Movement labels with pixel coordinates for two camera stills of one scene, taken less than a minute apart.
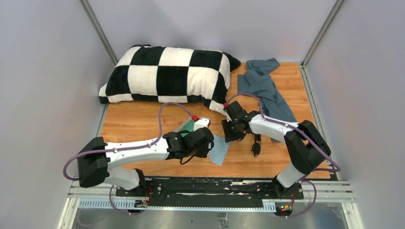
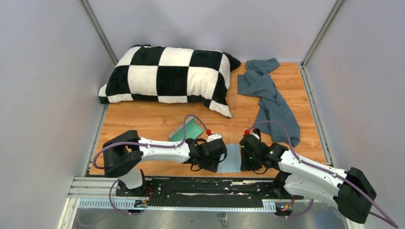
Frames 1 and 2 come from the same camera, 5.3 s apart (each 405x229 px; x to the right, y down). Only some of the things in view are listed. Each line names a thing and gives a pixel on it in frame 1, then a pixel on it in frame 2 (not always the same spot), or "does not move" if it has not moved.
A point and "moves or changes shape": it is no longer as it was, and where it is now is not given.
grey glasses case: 187,125 does not move
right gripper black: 229,136 -> 245,166
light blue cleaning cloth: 217,154 moves or changes shape
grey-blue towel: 256,82 does not move
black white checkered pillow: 149,74 does not move
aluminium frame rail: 95,197 does not move
